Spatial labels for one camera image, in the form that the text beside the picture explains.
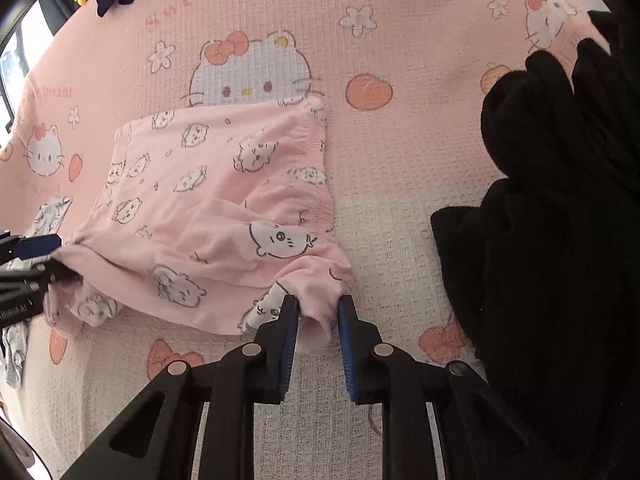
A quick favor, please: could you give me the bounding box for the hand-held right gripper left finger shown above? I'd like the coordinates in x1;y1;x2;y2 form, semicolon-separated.
59;294;301;480

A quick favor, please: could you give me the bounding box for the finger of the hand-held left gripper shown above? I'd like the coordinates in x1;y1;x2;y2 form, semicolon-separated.
0;230;65;263
0;259;83;293

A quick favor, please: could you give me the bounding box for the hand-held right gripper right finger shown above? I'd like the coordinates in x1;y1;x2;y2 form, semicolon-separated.
336;296;571;480

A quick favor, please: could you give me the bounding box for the white cartoon print pajama garment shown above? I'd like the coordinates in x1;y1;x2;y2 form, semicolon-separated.
0;195;74;391

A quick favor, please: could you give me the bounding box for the pink cartoon print pajama garment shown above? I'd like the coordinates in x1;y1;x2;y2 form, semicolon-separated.
49;97;353;356

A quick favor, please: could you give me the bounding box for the pink printed blanket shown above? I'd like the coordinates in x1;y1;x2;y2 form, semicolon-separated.
0;0;640;480

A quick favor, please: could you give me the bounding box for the black fleece garment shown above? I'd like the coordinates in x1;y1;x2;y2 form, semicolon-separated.
431;10;640;461

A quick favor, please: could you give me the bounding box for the window with metal frame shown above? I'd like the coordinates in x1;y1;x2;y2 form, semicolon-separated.
0;7;31;133

